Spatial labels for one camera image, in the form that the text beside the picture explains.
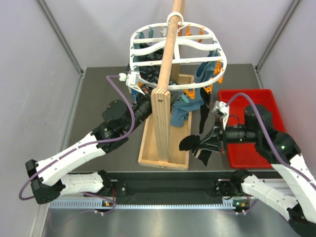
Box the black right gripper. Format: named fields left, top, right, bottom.
left=197, top=116, right=258, bottom=153

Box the blue ribbed sock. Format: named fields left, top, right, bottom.
left=170, top=61, right=217, bottom=127

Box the white round clip hanger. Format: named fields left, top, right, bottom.
left=129, top=11, right=227, bottom=91

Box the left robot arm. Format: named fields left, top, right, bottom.
left=25, top=94, right=152, bottom=204

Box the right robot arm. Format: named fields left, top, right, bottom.
left=190, top=101, right=316, bottom=237

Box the wooden hanger stand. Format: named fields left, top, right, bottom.
left=138, top=15, right=193, bottom=171

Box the red plastic tray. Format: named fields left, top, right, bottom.
left=218, top=89, right=286, bottom=169

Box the black patterned sock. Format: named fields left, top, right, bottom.
left=125, top=41, right=183, bottom=112

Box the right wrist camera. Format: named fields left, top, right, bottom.
left=211, top=101, right=230, bottom=130

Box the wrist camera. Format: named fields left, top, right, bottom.
left=118, top=71, right=145, bottom=95
left=211, top=101, right=230, bottom=130

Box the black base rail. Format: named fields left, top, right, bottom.
left=109, top=171, right=241, bottom=205

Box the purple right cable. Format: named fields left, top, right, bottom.
left=227, top=92, right=316, bottom=186

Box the purple cable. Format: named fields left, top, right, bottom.
left=18, top=75, right=136, bottom=200
left=227, top=92, right=316, bottom=186

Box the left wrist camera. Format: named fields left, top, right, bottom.
left=118, top=71, right=145, bottom=95

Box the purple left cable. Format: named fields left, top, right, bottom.
left=18, top=75, right=136, bottom=200

